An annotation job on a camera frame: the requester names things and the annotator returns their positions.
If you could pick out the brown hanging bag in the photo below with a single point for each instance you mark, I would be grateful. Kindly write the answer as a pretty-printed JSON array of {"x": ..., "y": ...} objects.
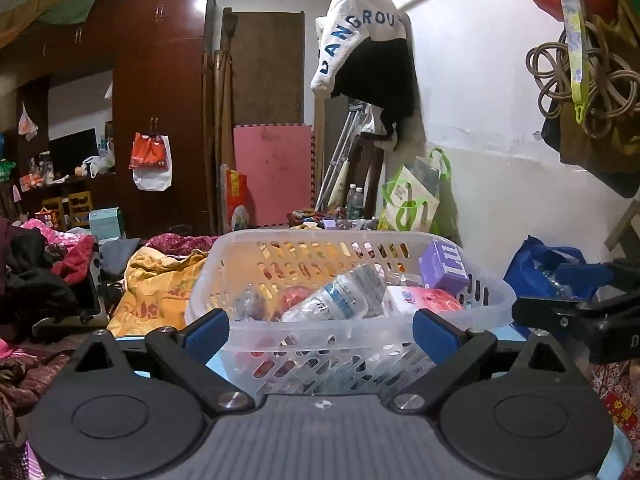
[{"x": 606, "y": 143}]

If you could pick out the green white shopping bag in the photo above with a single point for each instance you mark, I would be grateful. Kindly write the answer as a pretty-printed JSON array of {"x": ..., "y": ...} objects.
[{"x": 418, "y": 198}]

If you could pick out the white hanging tote bag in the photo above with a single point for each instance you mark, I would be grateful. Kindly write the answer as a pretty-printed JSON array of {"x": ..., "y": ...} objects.
[{"x": 345, "y": 26}]

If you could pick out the white plastic perforated basket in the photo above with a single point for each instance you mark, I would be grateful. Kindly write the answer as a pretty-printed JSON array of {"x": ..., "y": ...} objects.
[{"x": 245, "y": 270}]

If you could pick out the purple white small box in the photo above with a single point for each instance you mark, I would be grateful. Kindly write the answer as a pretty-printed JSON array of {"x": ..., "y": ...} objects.
[{"x": 441, "y": 267}]

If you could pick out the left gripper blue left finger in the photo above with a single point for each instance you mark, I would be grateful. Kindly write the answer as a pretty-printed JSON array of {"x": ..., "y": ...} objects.
[{"x": 181, "y": 357}]

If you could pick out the teal cardboard box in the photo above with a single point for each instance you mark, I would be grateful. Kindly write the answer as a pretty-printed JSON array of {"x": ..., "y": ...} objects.
[{"x": 106, "y": 223}]

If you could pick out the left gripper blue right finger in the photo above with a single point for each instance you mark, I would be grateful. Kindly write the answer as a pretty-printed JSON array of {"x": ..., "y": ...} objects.
[{"x": 460, "y": 358}]

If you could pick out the blue plastic bag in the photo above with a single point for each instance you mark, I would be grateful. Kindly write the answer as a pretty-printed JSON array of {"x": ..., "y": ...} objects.
[{"x": 544, "y": 272}]

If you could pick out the yellow patterned blanket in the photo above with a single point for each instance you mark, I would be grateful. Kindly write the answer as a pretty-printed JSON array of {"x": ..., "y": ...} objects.
[{"x": 157, "y": 289}]

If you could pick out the pink rose tissue pack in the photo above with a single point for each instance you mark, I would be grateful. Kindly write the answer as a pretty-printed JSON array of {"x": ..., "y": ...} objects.
[{"x": 427, "y": 299}]

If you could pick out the orange white hanging bag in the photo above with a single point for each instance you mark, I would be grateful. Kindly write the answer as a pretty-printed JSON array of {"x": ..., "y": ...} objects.
[{"x": 151, "y": 163}]

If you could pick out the dark red wooden wardrobe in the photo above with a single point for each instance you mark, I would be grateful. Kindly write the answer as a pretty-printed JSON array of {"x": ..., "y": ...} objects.
[{"x": 159, "y": 53}]

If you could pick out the clear plastic bag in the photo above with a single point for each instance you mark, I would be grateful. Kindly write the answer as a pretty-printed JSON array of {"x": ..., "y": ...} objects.
[{"x": 288, "y": 298}]

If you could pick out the metal crutches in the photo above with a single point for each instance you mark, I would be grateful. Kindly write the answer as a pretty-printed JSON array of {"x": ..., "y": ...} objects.
[{"x": 332, "y": 183}]

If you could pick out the pink foam mat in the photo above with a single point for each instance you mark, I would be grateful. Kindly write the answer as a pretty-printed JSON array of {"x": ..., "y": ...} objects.
[{"x": 278, "y": 161}]

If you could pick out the brown wooden board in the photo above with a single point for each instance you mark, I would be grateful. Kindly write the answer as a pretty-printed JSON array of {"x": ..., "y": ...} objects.
[{"x": 267, "y": 51}]

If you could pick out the clear plastic bottle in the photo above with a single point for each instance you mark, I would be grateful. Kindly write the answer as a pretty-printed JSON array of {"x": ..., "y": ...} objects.
[{"x": 357, "y": 293}]

